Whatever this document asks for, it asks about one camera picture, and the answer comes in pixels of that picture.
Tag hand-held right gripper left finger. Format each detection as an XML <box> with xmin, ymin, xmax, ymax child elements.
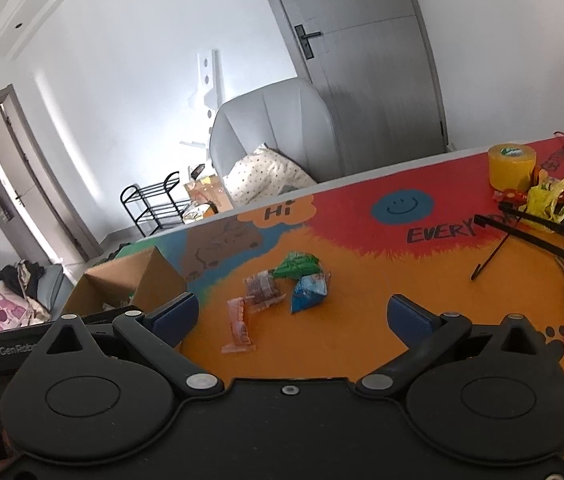
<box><xmin>36</xmin><ymin>291</ymin><xmax>225</xmax><ymax>401</ymax></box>

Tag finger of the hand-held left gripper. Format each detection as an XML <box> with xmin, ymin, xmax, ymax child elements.
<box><xmin>80</xmin><ymin>307</ymin><xmax>130</xmax><ymax>327</ymax></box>

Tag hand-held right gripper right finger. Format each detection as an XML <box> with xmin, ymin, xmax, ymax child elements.
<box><xmin>356</xmin><ymin>294</ymin><xmax>555</xmax><ymax>402</ymax></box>

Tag brown cardboard box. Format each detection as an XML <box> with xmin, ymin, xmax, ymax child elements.
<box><xmin>62</xmin><ymin>246</ymin><xmax>197</xmax><ymax>350</ymax></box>

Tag clear pink snack packet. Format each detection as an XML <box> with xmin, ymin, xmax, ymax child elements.
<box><xmin>221</xmin><ymin>296</ymin><xmax>257</xmax><ymax>355</ymax></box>

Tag clear dark purple snack packet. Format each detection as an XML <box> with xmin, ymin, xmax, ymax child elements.
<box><xmin>243</xmin><ymin>270</ymin><xmax>287</xmax><ymax>313</ymax></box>

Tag blue snack packet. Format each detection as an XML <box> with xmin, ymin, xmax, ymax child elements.
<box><xmin>289</xmin><ymin>271</ymin><xmax>331</xmax><ymax>315</ymax></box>

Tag dark green snack packet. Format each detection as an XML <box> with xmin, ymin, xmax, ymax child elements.
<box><xmin>272</xmin><ymin>252</ymin><xmax>321</xmax><ymax>281</ymax></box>

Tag grey sofa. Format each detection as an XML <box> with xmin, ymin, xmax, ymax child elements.
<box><xmin>0</xmin><ymin>252</ymin><xmax>75</xmax><ymax>336</ymax></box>

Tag dark clothes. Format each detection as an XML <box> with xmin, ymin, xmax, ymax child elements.
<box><xmin>0</xmin><ymin>260</ymin><xmax>45</xmax><ymax>301</ymax></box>

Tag small cardboard box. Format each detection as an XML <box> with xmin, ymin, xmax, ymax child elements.
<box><xmin>183</xmin><ymin>162</ymin><xmax>235</xmax><ymax>223</ymax></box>

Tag black shoe rack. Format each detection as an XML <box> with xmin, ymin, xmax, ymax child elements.
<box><xmin>120</xmin><ymin>171</ymin><xmax>193</xmax><ymax>237</ymax></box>

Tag red gold candy wrapper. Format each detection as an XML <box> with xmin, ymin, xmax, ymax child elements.
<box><xmin>493</xmin><ymin>187</ymin><xmax>530</xmax><ymax>206</ymax></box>

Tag white dotted pillow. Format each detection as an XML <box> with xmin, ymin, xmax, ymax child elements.
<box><xmin>224</xmin><ymin>142</ymin><xmax>317</xmax><ymax>207</ymax></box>

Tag yellow plastic bag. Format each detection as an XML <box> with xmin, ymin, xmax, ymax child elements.
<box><xmin>527</xmin><ymin>169</ymin><xmax>564</xmax><ymax>223</ymax></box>

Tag yellow tape roll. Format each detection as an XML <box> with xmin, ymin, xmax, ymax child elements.
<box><xmin>488</xmin><ymin>144</ymin><xmax>538</xmax><ymax>192</ymax></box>

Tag grey armchair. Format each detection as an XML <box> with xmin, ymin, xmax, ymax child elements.
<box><xmin>209</xmin><ymin>77</ymin><xmax>347</xmax><ymax>206</ymax></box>

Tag grey door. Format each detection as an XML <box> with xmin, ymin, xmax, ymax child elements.
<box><xmin>254</xmin><ymin>0</ymin><xmax>450</xmax><ymax>181</ymax></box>

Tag black door handle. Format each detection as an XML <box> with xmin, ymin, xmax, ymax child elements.
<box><xmin>294</xmin><ymin>24</ymin><xmax>323</xmax><ymax>61</ymax></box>

